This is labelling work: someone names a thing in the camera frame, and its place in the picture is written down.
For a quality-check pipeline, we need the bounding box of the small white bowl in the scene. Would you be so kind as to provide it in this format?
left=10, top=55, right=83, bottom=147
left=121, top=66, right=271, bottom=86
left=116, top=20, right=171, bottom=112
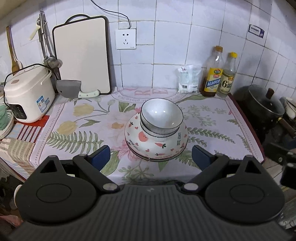
left=140, top=116, right=181, bottom=138

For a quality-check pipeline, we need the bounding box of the black wok with lid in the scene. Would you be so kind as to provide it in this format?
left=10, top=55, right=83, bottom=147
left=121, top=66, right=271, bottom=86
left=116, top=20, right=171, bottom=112
left=233, top=85, right=295, bottom=144

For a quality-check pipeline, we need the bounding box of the cooking wine bottle yellow label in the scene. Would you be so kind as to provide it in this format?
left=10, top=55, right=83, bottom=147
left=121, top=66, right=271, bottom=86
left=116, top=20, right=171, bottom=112
left=199, top=46, right=224, bottom=97

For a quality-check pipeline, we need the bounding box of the white bunny carrot plate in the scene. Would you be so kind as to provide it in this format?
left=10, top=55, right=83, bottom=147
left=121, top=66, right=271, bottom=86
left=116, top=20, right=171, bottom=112
left=125, top=113, right=188, bottom=159

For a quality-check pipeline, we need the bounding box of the green plastic strainer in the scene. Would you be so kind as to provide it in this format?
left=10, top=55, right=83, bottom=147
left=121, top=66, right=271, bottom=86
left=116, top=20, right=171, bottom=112
left=0, top=105, right=9, bottom=131

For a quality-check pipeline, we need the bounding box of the white salt bag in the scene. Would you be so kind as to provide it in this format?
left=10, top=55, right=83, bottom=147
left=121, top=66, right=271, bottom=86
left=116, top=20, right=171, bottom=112
left=177, top=65, right=203, bottom=93

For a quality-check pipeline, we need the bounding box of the white plate under strainer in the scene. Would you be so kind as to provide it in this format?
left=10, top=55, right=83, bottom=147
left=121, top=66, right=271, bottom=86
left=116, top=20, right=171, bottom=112
left=0, top=110, right=15, bottom=140

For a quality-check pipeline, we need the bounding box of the large white Morning Honey plate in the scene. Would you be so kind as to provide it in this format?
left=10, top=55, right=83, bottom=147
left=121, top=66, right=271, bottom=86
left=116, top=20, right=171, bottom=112
left=128, top=146, right=186, bottom=162

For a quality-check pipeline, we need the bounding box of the clear vinegar bottle yellow cap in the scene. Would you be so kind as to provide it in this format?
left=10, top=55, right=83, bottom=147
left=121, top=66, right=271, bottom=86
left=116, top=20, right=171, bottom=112
left=216, top=52, right=237, bottom=98

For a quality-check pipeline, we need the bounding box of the white rice cooker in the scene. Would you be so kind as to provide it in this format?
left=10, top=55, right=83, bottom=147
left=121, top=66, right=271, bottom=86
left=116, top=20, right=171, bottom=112
left=4, top=65, right=55, bottom=123

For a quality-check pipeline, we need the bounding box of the hanging steel ladle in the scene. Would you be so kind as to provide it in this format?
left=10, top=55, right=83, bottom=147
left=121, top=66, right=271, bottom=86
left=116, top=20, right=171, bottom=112
left=36, top=11, right=62, bottom=69

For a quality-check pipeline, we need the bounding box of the blue wall sticker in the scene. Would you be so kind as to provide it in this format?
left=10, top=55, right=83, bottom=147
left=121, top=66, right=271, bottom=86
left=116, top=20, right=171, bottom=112
left=248, top=24, right=264, bottom=38

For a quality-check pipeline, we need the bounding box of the steel cleaver white handle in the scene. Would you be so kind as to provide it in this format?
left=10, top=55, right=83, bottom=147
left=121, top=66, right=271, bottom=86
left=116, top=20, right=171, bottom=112
left=56, top=80, right=100, bottom=99

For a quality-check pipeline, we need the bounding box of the white cutting board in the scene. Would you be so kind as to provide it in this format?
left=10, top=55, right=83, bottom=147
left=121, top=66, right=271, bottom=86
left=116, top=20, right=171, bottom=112
left=52, top=15, right=112, bottom=94

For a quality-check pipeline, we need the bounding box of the wooden spatula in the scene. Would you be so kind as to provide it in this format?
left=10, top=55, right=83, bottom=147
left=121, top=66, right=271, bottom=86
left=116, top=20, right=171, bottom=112
left=6, top=26, right=23, bottom=75

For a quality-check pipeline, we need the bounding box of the white ribbed bowl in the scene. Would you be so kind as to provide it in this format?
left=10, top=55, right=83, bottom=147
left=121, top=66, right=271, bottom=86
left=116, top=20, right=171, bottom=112
left=140, top=98, right=184, bottom=131

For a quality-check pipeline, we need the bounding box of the floral table mat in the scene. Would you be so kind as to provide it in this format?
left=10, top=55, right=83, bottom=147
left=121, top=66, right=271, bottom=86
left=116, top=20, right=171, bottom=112
left=30, top=88, right=264, bottom=184

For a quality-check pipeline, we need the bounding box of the red striped cloth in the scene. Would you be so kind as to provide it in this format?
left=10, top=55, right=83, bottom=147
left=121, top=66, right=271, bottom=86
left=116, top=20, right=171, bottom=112
left=1, top=115, right=49, bottom=182

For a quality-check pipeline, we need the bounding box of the white wall socket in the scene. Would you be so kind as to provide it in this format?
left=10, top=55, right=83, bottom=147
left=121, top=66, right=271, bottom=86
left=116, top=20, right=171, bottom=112
left=115, top=29, right=137, bottom=50

